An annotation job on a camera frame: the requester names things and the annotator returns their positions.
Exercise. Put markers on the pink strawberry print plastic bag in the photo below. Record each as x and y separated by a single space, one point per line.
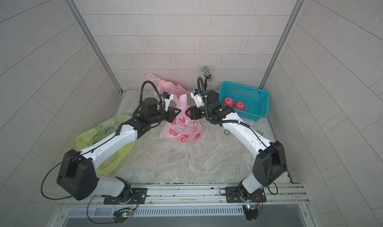
183 129

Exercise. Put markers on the teal plastic basket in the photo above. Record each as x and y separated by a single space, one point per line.
256 101

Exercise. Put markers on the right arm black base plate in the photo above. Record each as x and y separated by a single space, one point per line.
233 195

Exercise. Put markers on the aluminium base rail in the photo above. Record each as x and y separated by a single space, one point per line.
173 194

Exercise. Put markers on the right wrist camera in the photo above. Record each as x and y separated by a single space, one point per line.
196 96

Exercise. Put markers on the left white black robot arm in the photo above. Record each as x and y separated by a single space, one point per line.
77 174

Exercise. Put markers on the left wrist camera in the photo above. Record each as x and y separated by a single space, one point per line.
167 97

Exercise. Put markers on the plain pink plastic bag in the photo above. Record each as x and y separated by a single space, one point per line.
165 86

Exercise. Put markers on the microphone on black stand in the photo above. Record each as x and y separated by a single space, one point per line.
207 75

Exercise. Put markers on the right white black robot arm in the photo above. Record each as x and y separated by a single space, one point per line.
270 159

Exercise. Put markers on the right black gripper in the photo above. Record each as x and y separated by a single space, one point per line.
195 112

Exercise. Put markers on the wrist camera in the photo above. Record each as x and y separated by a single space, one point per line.
167 97
196 96

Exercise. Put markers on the left circuit board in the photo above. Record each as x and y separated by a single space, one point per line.
121 215

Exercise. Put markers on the right circuit board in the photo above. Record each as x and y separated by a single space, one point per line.
251 212

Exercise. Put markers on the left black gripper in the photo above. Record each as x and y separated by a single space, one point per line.
171 116

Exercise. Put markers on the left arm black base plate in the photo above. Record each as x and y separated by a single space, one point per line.
140 194

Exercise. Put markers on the red apple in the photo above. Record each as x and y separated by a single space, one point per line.
228 101
239 106

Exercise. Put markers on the yellow-green plastic bag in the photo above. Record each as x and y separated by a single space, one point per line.
97 134

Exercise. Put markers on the small printed card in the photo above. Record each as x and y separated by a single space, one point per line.
260 132

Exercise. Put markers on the circuit board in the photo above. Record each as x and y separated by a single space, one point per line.
251 212
121 215

